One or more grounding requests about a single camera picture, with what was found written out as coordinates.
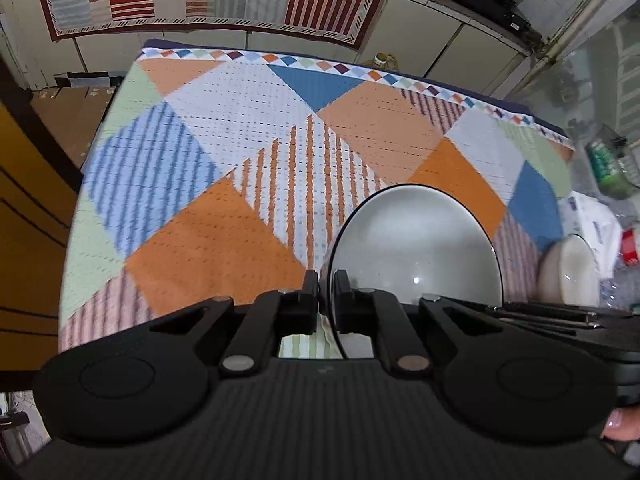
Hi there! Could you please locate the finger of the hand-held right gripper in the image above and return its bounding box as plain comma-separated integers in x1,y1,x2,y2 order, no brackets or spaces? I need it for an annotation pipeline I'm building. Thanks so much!
435,296,633,319
492,310,603,336

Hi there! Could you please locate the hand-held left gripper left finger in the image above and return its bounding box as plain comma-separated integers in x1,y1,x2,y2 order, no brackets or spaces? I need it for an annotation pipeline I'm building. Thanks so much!
150,269,321,379

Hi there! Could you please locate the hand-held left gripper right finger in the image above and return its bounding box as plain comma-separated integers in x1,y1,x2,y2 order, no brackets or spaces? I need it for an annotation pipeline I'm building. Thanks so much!
332,269,503,380

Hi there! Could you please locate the person's right hand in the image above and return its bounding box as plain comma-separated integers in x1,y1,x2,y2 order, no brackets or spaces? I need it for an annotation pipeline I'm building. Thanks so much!
602,406,640,444

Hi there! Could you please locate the white tissue pack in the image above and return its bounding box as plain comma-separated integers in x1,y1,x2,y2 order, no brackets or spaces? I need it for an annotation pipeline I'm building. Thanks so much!
557,192,624,281

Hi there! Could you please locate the patchwork tablecloth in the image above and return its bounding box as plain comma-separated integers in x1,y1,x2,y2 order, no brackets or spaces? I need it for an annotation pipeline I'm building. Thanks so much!
59,47,576,356

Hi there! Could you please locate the clear container with green items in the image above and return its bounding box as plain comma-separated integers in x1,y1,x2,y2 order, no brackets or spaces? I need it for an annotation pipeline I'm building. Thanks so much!
585,125,640,199

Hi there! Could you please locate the glass door panel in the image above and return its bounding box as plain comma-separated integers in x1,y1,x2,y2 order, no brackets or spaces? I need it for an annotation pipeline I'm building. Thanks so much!
515,10,640,161

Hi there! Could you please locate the white kitchen cabinet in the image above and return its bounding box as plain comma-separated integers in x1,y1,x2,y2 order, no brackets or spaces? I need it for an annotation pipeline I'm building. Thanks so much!
0,0,532,97

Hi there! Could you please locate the brown cardboard box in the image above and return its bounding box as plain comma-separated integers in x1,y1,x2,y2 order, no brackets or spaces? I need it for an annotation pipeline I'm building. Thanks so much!
30,85,118,171

